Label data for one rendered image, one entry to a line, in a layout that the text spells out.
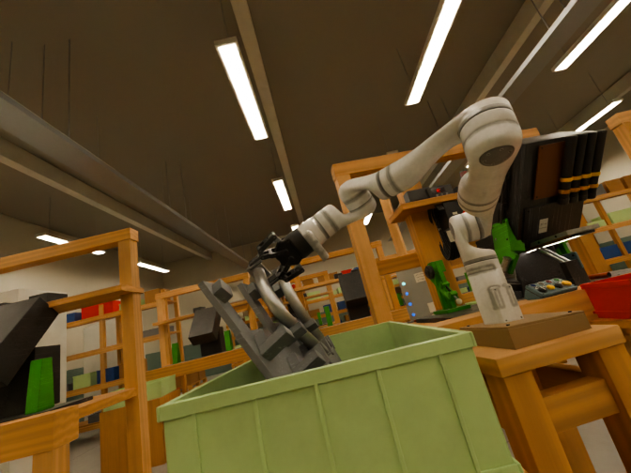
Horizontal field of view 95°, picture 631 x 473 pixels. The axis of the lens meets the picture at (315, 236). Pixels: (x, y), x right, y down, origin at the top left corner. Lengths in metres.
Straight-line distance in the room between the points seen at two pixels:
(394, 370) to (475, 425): 0.11
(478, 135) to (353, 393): 0.46
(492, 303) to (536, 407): 0.26
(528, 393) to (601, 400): 0.18
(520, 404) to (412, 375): 0.44
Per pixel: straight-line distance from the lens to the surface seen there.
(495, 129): 0.60
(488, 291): 0.95
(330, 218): 0.71
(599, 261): 2.49
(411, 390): 0.42
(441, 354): 0.42
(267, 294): 0.68
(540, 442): 0.86
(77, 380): 7.00
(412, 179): 0.67
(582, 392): 0.93
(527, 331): 0.86
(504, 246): 1.68
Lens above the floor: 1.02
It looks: 16 degrees up
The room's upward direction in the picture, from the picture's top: 14 degrees counter-clockwise
